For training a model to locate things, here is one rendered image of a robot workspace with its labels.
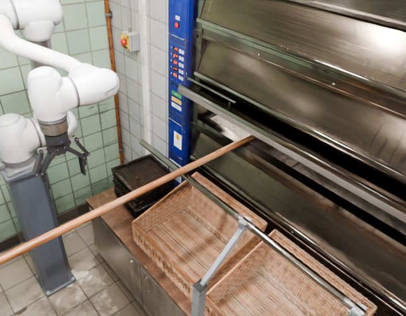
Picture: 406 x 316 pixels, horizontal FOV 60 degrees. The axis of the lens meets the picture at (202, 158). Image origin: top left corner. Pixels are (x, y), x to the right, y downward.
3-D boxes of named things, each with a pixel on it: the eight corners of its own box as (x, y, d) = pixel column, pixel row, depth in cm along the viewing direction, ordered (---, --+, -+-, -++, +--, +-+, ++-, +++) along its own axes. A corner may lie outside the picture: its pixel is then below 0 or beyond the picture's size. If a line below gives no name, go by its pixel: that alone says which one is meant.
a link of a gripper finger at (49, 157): (60, 149, 120) (56, 148, 119) (43, 177, 121) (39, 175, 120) (55, 144, 122) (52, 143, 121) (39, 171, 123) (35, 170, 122)
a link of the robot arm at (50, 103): (41, 126, 108) (81, 115, 115) (29, 79, 99) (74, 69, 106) (29, 113, 115) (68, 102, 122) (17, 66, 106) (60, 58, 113)
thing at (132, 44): (131, 45, 222) (130, 29, 216) (140, 50, 216) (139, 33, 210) (120, 47, 218) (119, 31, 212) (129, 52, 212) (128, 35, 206)
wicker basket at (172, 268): (194, 203, 229) (196, 169, 213) (261, 257, 197) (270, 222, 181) (131, 240, 201) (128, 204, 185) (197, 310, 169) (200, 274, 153)
